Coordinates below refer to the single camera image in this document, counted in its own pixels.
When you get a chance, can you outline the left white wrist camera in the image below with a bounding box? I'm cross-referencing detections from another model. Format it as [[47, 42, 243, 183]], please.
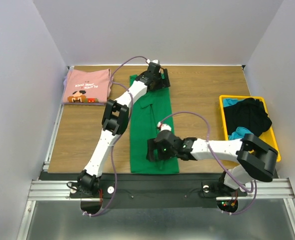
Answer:
[[145, 59, 160, 65]]

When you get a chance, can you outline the black garment in bin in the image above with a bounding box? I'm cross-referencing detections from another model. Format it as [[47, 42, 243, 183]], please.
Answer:
[[223, 97, 272, 137]]

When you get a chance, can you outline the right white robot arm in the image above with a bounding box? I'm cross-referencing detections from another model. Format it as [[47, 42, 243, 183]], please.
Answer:
[[146, 129, 279, 195]]

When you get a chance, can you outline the folded lavender t-shirt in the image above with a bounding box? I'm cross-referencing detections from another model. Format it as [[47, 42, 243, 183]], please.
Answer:
[[63, 75, 68, 88]]

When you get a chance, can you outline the aluminium frame rail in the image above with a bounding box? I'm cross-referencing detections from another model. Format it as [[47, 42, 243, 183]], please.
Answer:
[[17, 65, 75, 240]]

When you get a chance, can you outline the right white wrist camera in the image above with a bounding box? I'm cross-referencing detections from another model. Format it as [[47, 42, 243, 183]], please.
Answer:
[[157, 121, 172, 132]]

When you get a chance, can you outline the folded pink printed t-shirt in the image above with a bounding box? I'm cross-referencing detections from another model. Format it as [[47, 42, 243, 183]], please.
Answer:
[[62, 68, 113, 106]]

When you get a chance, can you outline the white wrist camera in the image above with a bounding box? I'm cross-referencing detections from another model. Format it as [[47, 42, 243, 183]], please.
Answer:
[[145, 59, 160, 65], [157, 121, 172, 132]]

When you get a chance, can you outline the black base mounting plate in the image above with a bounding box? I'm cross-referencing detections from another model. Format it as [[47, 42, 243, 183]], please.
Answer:
[[39, 172, 246, 214]]

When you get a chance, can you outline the teal garment in bin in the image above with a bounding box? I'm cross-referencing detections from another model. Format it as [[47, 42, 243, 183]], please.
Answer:
[[222, 98, 252, 140]]

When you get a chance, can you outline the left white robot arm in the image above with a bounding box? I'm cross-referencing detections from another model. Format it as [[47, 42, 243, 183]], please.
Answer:
[[77, 59, 170, 197]]

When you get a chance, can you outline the green t-shirt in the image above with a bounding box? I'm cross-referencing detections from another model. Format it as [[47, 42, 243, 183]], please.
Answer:
[[129, 88, 180, 175]]

